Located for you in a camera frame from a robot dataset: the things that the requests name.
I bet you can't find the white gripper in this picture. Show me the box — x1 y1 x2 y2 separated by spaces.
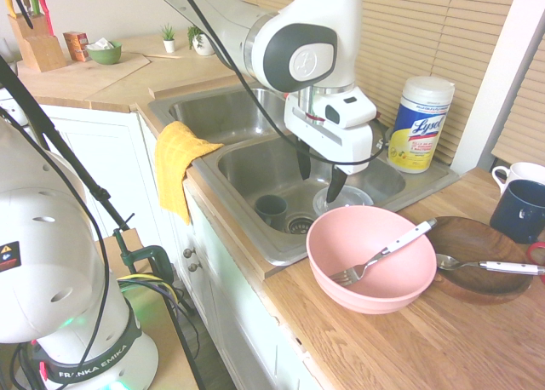
284 94 376 204

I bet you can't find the white handled spoon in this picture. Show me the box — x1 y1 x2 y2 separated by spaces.
434 253 545 276

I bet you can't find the metal sink drain strainer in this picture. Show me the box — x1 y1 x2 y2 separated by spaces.
284 213 314 236

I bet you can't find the stainless steel double sink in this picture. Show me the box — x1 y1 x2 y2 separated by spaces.
147 83 461 267

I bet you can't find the clear plastic bowl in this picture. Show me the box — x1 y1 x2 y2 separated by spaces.
313 184 375 216

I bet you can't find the dark grey cup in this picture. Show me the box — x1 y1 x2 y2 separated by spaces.
254 193 289 228

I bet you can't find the Lysol wipes canister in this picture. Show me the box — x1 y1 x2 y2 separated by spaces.
387 75 456 175

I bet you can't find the pink bowl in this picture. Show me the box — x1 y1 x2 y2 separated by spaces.
305 205 438 315

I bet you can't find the yellow dish cloth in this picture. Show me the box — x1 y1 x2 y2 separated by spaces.
153 120 225 226

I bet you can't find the dark wooden plate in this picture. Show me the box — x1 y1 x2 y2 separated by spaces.
425 215 534 305

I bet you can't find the beige window blind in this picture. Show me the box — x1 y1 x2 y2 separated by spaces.
242 0 520 165
491 44 545 168

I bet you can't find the small potted plant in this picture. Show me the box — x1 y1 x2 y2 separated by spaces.
186 26 216 57
160 23 177 54

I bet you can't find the green metal clamp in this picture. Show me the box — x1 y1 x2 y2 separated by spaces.
112 230 175 280

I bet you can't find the navy blue mug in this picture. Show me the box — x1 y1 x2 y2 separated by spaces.
489 179 545 244

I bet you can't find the white mug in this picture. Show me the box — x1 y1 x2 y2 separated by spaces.
491 161 545 195

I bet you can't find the white kitchen cabinet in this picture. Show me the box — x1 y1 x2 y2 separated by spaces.
37 104 324 390

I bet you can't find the wooden robot mounting table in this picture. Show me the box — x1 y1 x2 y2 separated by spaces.
95 227 201 390

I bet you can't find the green bowl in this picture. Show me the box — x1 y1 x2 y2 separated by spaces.
86 40 123 66

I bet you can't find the light wooden cutting board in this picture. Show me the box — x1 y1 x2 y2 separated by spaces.
16 51 151 104

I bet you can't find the orange cardboard box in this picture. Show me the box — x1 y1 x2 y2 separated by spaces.
62 31 90 62

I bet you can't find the wooden knife block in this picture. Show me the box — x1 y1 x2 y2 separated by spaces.
7 13 67 74

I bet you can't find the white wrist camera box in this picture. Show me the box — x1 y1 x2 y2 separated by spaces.
314 85 378 129

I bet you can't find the white handled fork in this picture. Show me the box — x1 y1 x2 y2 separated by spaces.
328 218 439 287

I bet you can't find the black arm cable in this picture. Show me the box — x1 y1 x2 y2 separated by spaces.
172 0 387 166

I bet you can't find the yellow cable bundle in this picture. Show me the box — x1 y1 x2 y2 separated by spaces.
117 272 184 318

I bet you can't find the black base cable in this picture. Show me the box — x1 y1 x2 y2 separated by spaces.
0 106 112 390

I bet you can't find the black camera stand pole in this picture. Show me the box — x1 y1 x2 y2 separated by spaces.
0 55 205 390

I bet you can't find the pink handled knife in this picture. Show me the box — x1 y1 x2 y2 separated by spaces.
32 0 55 37

